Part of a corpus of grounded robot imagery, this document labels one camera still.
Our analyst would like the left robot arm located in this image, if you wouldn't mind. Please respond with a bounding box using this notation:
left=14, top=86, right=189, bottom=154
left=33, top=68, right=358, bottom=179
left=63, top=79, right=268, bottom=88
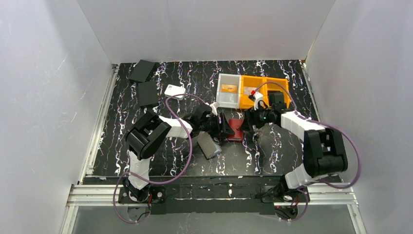
left=122, top=103, right=243, bottom=201

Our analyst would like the yellow right plastic bin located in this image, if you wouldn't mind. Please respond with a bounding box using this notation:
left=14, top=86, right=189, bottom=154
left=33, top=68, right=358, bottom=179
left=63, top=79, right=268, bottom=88
left=263, top=77, right=291, bottom=108

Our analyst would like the white square device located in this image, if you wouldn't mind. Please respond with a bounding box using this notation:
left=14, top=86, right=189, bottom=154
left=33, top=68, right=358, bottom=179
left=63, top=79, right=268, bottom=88
left=164, top=84, right=186, bottom=100

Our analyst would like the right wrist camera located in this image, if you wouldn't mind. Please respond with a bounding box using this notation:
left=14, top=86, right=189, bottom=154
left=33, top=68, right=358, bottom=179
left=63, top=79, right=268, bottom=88
left=248, top=90, right=265, bottom=110

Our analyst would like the silver metal card case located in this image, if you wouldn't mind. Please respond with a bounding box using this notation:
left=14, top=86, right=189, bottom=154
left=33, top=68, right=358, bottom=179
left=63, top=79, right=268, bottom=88
left=197, top=132, right=222, bottom=159

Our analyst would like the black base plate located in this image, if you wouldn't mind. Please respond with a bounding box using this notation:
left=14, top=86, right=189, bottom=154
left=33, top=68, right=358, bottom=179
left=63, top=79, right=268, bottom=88
left=116, top=176, right=310, bottom=215

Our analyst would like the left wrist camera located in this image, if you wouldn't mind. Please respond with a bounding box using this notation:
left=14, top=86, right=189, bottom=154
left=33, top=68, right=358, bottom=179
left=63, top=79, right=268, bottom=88
left=209, top=102, right=220, bottom=116

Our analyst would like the black box far corner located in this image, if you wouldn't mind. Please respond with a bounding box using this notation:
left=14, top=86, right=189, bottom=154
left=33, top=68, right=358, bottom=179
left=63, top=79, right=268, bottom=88
left=129, top=59, right=158, bottom=83

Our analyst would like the silver VIP credit card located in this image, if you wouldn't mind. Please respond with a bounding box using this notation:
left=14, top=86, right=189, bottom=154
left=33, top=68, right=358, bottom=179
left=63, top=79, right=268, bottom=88
left=243, top=87, right=256, bottom=96

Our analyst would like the yellow plastic bin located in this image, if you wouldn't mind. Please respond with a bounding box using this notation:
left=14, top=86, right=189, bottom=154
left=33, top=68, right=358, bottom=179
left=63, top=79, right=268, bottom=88
left=263, top=77, right=291, bottom=108
left=239, top=75, right=266, bottom=109

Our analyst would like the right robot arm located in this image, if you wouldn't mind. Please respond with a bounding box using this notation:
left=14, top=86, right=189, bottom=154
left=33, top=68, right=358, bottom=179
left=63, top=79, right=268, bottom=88
left=244, top=91, right=348, bottom=199

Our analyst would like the yellow middle plastic bin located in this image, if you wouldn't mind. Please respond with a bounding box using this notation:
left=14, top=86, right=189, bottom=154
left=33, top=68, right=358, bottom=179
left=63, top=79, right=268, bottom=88
left=239, top=75, right=266, bottom=109

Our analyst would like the black box near device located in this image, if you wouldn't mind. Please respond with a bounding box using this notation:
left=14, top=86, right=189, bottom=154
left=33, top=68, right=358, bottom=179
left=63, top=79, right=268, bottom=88
left=138, top=81, right=159, bottom=108

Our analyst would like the orange credit card in bin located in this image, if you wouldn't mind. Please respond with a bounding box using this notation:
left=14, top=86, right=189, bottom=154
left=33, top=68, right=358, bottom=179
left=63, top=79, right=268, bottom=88
left=220, top=84, right=238, bottom=93

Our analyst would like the red leather card holder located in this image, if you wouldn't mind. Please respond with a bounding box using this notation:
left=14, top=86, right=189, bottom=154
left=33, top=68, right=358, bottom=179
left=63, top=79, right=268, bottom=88
left=227, top=118, right=244, bottom=142

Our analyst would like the white plastic bin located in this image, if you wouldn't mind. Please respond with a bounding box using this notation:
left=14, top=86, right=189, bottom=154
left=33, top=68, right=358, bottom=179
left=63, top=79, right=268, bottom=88
left=216, top=73, right=242, bottom=109

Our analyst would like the aluminium frame rail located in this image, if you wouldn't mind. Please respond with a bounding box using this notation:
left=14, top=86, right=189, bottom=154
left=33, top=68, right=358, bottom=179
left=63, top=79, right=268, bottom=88
left=60, top=183, right=366, bottom=234

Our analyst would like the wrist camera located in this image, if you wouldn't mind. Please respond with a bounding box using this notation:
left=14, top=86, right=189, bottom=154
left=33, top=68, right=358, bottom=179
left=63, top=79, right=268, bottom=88
left=248, top=90, right=265, bottom=110
left=209, top=102, right=220, bottom=116

